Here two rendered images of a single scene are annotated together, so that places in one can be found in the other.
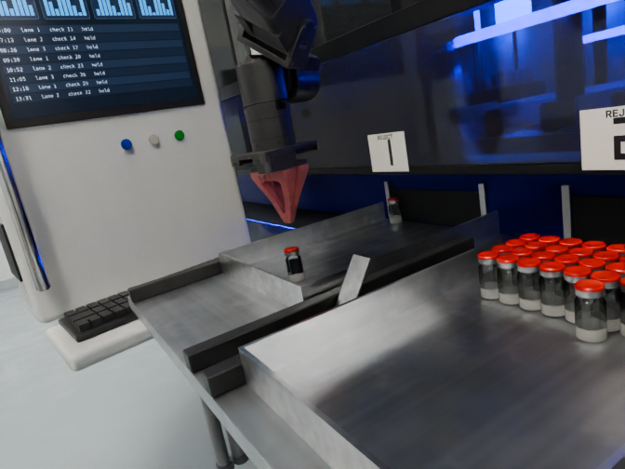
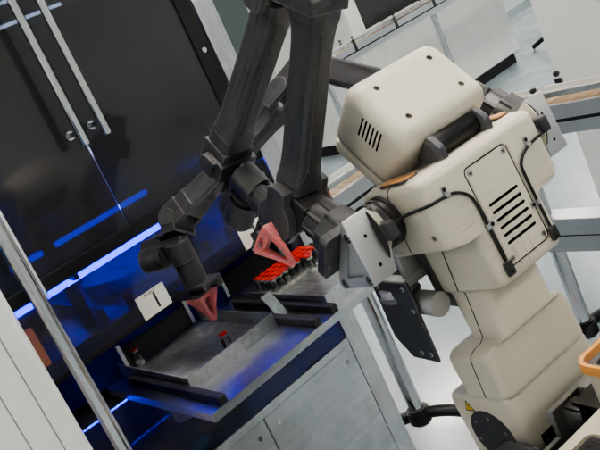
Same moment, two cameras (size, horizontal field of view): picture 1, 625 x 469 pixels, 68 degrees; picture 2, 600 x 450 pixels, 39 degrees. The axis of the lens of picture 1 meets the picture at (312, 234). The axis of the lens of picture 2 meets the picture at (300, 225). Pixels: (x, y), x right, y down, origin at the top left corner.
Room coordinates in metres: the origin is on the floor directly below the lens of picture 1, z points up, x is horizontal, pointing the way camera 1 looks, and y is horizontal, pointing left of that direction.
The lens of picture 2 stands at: (0.52, 1.87, 1.59)
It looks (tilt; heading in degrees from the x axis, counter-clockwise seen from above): 15 degrees down; 264
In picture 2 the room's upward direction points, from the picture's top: 25 degrees counter-clockwise
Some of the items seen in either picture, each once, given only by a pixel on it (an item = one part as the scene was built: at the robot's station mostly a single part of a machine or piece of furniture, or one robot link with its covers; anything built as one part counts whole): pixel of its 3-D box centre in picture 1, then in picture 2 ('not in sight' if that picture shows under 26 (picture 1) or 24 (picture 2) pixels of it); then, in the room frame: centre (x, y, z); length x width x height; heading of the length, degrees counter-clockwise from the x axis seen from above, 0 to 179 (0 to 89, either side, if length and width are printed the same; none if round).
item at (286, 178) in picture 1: (288, 186); (202, 303); (0.62, 0.02, 1.01); 0.07 x 0.07 x 0.09; 45
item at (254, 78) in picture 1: (264, 84); (178, 252); (0.61, 0.02, 1.14); 0.07 x 0.06 x 0.07; 146
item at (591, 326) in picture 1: (590, 311); (311, 263); (0.33, -0.21, 0.90); 0.02 x 0.02 x 0.05
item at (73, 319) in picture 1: (171, 287); not in sight; (0.90, 0.30, 0.82); 0.40 x 0.14 x 0.02; 128
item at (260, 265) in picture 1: (353, 243); (195, 345); (0.68, -0.06, 0.90); 0.34 x 0.26 x 0.04; 120
